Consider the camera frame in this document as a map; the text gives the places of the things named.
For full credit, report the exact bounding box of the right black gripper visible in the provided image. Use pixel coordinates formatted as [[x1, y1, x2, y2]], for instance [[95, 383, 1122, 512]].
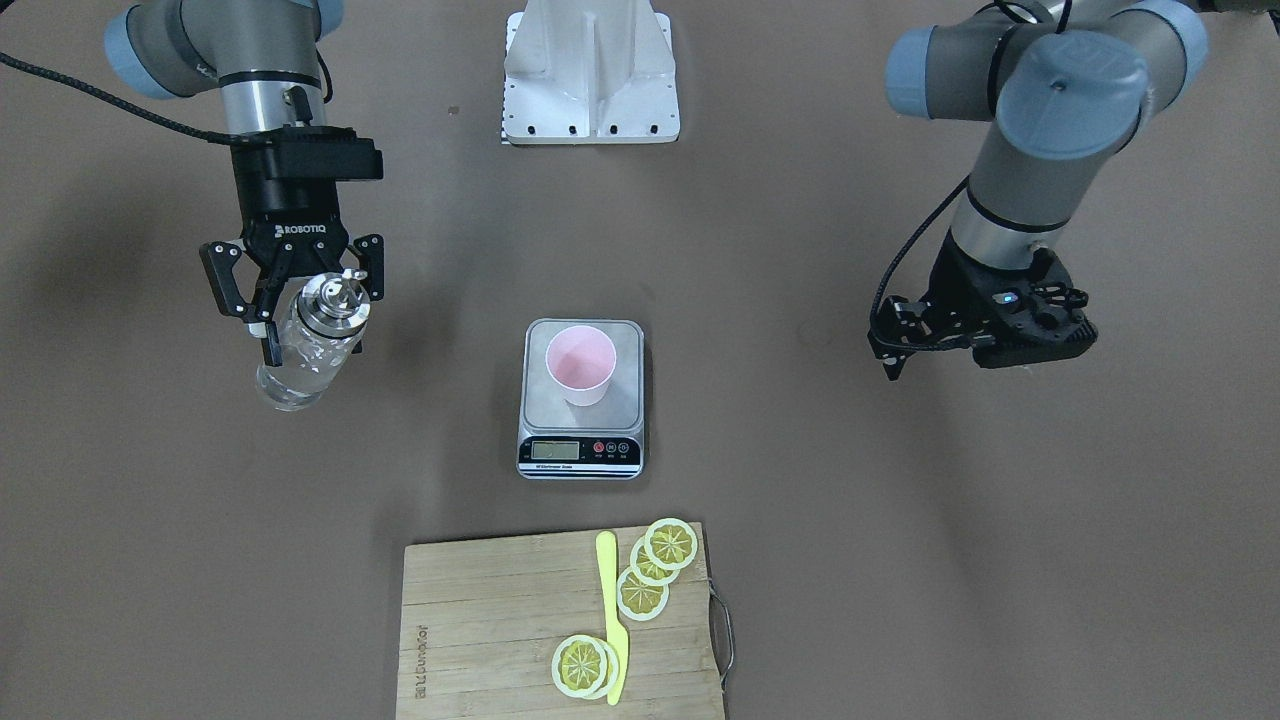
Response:
[[200, 126, 383, 366]]

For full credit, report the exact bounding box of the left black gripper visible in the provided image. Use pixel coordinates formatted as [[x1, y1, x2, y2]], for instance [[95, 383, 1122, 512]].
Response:
[[868, 243, 1098, 382]]

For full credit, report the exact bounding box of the glass sauce bottle steel spout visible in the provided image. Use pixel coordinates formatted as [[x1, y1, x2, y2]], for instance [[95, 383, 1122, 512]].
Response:
[[256, 273, 351, 413]]

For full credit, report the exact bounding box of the pink plastic cup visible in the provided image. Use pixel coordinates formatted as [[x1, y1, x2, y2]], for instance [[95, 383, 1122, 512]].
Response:
[[545, 325, 617, 407]]

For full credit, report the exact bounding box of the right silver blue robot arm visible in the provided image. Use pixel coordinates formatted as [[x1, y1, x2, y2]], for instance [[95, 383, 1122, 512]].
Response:
[[104, 1, 384, 366]]

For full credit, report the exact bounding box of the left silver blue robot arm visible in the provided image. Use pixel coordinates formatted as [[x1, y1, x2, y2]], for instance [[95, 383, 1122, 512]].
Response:
[[868, 1, 1210, 380]]

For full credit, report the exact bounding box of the silver electronic kitchen scale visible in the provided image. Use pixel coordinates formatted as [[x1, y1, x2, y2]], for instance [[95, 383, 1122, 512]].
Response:
[[516, 318, 645, 480]]

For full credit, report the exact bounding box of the bamboo cutting board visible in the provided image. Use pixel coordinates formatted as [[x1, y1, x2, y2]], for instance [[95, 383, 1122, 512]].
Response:
[[396, 530, 733, 719]]

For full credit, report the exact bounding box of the yellow plastic knife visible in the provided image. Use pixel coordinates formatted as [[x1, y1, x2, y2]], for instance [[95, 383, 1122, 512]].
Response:
[[595, 530, 630, 706]]

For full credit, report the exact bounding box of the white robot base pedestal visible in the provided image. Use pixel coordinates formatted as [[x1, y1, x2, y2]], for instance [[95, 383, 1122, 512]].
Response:
[[500, 1, 681, 146]]

